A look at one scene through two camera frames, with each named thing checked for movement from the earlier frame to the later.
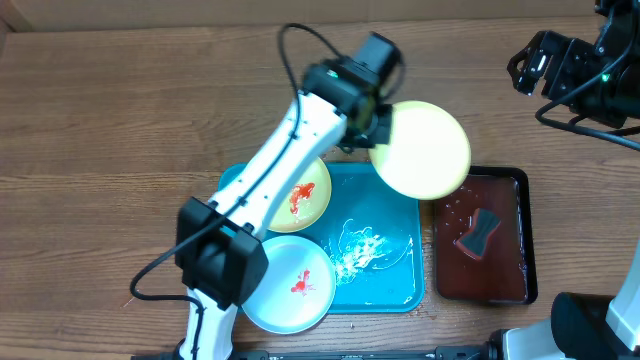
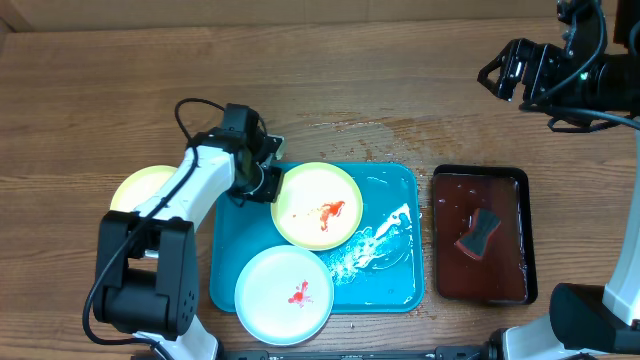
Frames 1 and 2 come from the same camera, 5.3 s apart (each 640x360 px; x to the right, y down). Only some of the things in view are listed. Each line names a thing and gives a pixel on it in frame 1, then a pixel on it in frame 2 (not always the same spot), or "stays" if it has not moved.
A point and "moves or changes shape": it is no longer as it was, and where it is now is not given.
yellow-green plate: [428, 155] → [138, 186]
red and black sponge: [473, 241] stays
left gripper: [382, 132] → [271, 191]
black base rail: [450, 353] stays
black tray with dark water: [507, 270] stays
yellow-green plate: [305, 203] moves or changes shape
